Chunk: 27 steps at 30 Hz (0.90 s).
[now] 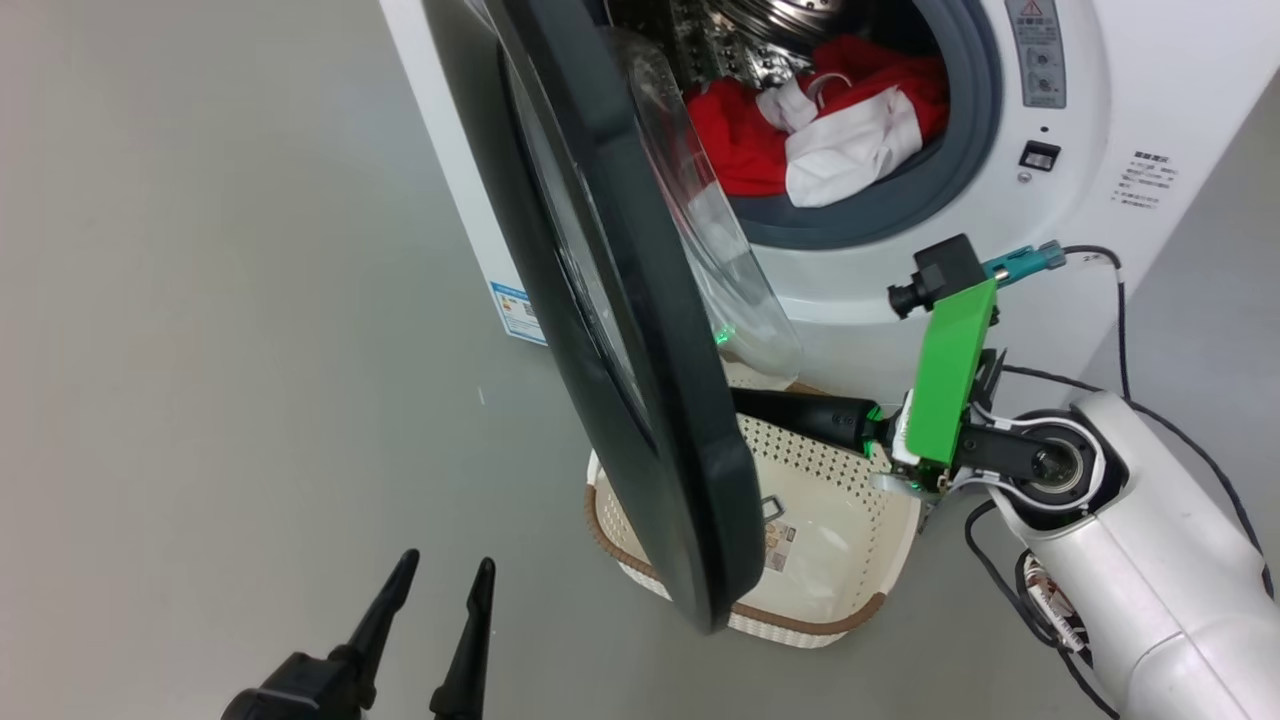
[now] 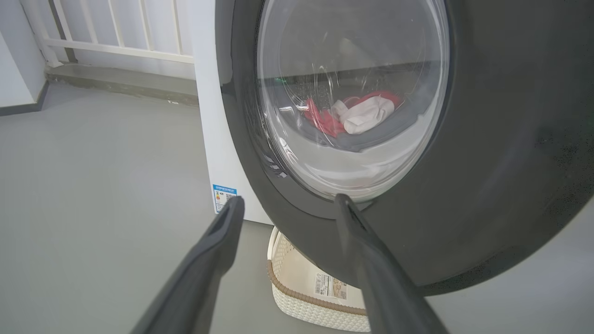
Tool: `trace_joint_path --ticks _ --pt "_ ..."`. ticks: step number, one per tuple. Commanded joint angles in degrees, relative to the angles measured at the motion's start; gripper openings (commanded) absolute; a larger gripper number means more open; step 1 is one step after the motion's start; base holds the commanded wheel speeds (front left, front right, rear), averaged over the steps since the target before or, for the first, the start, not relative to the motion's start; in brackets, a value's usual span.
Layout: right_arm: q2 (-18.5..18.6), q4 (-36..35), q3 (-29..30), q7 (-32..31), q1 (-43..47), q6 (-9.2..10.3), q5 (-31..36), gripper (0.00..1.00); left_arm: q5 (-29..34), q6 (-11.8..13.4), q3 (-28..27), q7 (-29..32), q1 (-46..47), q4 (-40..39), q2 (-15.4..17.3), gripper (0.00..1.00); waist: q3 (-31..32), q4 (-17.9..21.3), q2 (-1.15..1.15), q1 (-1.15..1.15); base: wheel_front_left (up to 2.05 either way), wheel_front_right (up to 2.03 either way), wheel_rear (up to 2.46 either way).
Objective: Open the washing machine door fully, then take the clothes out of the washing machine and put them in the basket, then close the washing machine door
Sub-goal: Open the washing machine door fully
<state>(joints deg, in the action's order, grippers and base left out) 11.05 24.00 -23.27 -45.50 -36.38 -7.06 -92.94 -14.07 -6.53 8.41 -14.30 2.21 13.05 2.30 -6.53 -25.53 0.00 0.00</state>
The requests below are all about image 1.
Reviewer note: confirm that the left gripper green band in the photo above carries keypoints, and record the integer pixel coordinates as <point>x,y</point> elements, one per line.
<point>300,690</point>

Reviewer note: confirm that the dark grey washer door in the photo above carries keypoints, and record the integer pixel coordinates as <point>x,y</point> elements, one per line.
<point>690,450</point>

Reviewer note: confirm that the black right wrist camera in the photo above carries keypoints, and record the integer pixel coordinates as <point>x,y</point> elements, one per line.
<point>940,275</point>

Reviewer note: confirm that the black door latch socket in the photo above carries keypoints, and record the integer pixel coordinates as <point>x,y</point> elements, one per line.
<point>1039,156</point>

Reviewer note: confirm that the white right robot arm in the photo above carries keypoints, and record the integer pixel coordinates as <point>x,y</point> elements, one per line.
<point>1150,560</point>

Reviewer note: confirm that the white front-load washing machine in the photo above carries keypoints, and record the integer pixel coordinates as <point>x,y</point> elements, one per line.
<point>1150,80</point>

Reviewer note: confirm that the blue energy label sticker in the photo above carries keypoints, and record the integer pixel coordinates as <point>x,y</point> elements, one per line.
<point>518,315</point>

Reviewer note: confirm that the red and white garment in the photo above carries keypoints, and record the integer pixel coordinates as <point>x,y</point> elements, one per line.
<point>740,140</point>

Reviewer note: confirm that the grey warning sticker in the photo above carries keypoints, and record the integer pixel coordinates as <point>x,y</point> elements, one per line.
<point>1037,50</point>

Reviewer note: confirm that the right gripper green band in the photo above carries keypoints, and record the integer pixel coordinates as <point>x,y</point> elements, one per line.
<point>950,380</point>

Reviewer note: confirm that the paper label in basket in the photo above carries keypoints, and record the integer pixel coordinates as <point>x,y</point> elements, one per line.
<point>781,546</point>

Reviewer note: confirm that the cream perforated laundry basket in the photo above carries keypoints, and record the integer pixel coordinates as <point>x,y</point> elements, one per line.
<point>840,560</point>

